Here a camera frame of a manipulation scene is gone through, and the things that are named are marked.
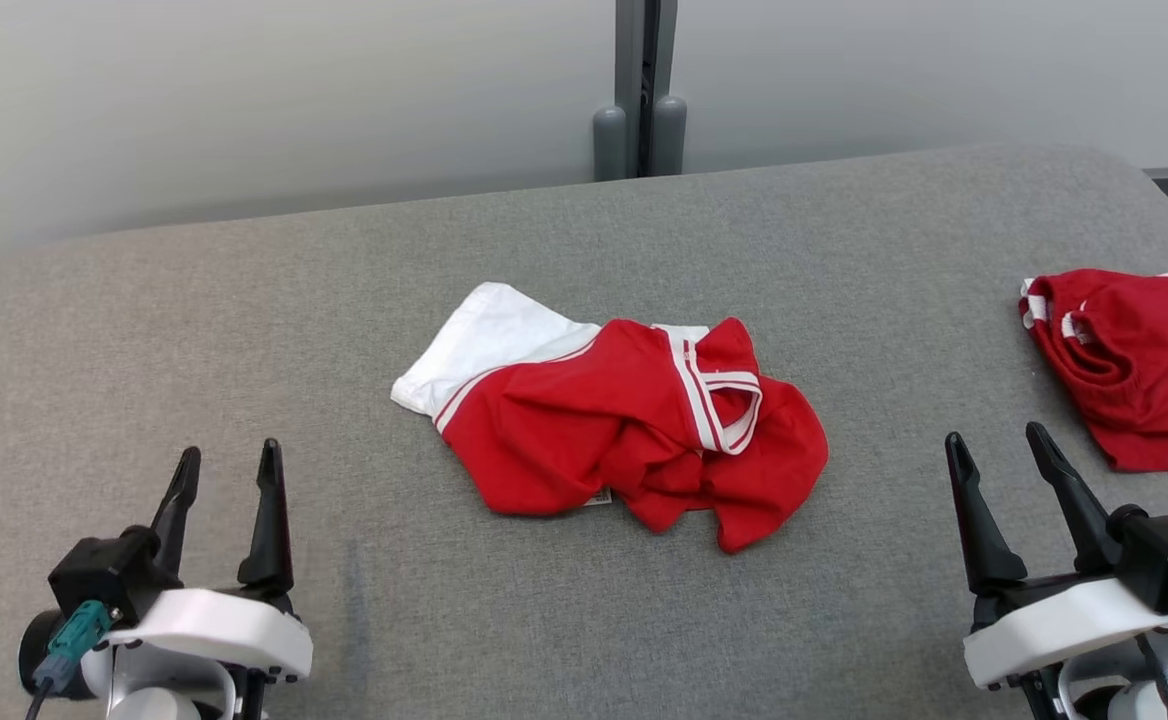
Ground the grey partition post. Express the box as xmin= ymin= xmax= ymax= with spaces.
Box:
xmin=592 ymin=0 xmax=688 ymax=181

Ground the red shorts white side stripe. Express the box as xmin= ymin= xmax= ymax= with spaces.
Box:
xmin=1019 ymin=268 xmax=1168 ymax=473

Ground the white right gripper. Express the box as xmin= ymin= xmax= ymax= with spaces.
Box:
xmin=945 ymin=421 xmax=1168 ymax=691

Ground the red basketball jersey white trim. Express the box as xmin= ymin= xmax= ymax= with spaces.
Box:
xmin=390 ymin=282 xmax=830 ymax=554

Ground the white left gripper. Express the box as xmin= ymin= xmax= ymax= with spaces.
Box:
xmin=102 ymin=438 xmax=314 ymax=684

